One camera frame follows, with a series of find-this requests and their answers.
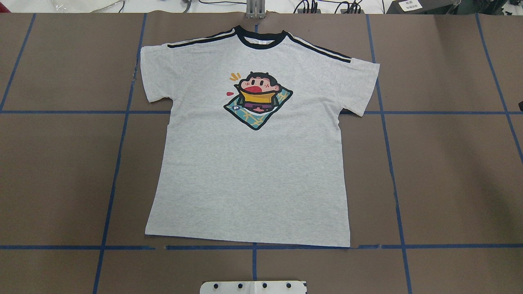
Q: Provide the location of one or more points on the grey cartoon print t-shirt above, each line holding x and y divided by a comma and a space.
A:
253, 148

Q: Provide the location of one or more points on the black box with label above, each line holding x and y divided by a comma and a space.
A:
419, 7

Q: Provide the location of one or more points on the aluminium frame post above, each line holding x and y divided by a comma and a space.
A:
255, 9

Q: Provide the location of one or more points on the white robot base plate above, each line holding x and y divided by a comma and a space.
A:
254, 287

